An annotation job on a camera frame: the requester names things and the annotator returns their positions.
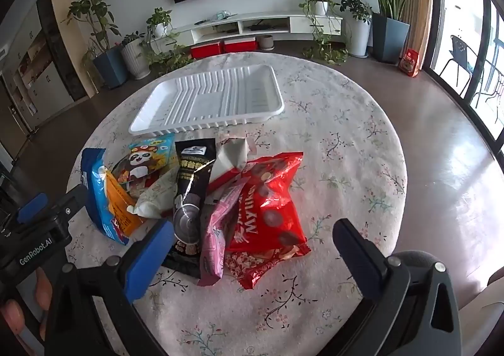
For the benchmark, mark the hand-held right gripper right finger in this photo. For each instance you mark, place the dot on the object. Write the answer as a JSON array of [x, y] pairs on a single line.
[[362, 257]]

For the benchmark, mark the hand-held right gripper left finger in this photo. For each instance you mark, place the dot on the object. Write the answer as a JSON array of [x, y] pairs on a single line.
[[145, 257]]

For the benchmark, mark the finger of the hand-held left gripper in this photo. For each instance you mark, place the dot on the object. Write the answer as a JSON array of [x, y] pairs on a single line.
[[73, 202], [31, 208]]

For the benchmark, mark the blue snack packet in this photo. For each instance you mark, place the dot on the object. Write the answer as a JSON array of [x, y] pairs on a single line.
[[98, 198]]

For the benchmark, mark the orange snack packet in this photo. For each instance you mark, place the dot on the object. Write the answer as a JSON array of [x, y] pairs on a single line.
[[118, 204]]

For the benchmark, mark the cream snack packet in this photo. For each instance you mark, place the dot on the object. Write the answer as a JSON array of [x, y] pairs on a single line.
[[157, 194]]

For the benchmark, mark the pink snack packet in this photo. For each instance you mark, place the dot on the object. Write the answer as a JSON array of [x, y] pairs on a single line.
[[216, 234]]

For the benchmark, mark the panda print snack packet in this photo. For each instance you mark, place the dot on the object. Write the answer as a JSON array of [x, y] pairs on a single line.
[[145, 159]]

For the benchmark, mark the black long snack packet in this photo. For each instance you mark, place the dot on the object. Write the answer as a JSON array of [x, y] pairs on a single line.
[[193, 167]]

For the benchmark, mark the red patterned snack packet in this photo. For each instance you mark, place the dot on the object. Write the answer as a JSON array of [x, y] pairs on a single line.
[[260, 263]]

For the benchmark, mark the red chocolate ball bag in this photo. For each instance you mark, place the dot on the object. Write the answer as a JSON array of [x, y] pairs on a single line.
[[271, 198]]

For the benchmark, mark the white red striped snack packet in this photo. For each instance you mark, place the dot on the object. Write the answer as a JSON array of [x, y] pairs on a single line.
[[232, 153]]

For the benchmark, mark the white plastic tray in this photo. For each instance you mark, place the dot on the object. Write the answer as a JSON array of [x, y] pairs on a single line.
[[220, 100]]

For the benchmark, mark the person's left hand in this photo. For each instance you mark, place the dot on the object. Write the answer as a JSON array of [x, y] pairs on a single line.
[[44, 291]]

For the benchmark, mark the round floral tablecloth table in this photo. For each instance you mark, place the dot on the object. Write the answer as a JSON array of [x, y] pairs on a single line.
[[346, 151]]

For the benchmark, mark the tall plant in blue pot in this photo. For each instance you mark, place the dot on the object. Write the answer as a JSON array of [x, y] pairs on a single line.
[[110, 65]]

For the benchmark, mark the plant in white ribbed pot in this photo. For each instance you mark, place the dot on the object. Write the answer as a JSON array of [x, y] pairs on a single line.
[[136, 59]]

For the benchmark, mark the trailing plant in small pot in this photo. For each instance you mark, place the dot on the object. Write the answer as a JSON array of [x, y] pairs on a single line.
[[321, 6], [159, 27]]

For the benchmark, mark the red storage box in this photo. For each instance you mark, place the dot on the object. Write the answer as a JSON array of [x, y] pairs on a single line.
[[240, 45], [206, 50]]

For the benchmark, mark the large plant in dark pot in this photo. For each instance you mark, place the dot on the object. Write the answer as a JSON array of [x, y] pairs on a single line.
[[390, 39]]

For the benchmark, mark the white television cabinet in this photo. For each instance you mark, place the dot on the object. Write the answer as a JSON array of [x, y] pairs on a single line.
[[212, 31]]

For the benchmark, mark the plant in tall white pot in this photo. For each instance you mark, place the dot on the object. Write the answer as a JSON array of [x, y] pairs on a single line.
[[357, 33]]

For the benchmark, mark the black outdoor chair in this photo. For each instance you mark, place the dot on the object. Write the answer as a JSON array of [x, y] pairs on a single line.
[[458, 50]]

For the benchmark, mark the small grey pot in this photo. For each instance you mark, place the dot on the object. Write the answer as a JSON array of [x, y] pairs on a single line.
[[265, 42]]

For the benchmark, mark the teal small object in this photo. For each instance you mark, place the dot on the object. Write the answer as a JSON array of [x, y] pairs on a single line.
[[222, 14]]

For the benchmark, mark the black set-top box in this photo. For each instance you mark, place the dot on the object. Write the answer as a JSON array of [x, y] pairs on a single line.
[[260, 27]]

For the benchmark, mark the black framed glass window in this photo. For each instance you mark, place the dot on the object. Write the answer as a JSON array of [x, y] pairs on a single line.
[[435, 6]]

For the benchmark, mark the wooden wall cabinet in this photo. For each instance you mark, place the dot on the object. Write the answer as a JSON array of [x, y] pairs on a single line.
[[59, 25]]

